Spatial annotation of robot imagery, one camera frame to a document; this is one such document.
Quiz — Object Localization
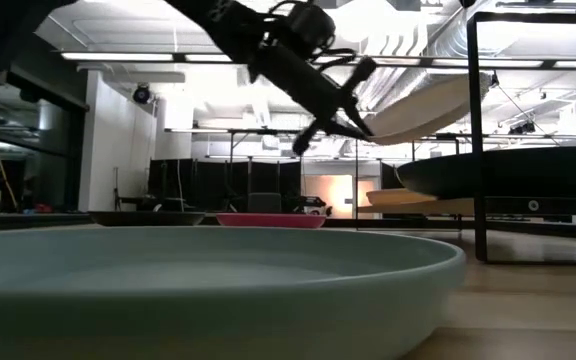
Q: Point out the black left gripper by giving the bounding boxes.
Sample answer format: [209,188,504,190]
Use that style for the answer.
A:
[250,42,379,156]

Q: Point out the white plate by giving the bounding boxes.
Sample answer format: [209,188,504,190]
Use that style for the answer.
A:
[367,71,496,147]

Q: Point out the peach plate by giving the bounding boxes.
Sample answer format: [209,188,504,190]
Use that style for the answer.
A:
[365,188,440,207]

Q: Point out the pink plate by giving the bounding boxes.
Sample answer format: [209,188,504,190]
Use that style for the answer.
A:
[215,212,328,230]

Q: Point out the dark green plate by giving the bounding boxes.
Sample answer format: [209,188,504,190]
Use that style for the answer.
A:
[396,145,576,201]

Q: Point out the light blue plate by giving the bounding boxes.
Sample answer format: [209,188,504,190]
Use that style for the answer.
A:
[0,225,468,360]

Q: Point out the grey chair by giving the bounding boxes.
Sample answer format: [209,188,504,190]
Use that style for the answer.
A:
[247,192,283,215]

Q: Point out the black partition panels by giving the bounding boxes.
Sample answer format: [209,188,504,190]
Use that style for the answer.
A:
[147,158,303,212]

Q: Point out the long ceiling light strip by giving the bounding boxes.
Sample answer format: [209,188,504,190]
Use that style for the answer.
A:
[60,50,234,64]
[312,55,576,70]

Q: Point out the round black ceiling speaker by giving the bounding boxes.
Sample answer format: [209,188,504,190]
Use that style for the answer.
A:
[131,83,152,106]

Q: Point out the black plate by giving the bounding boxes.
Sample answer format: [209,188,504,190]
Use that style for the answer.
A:
[87,210,207,228]

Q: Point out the black metal workstation frame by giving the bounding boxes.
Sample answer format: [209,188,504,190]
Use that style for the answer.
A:
[165,126,469,221]

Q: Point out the wooden shelf with black frame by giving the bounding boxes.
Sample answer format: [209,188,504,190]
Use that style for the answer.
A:
[356,10,576,265]

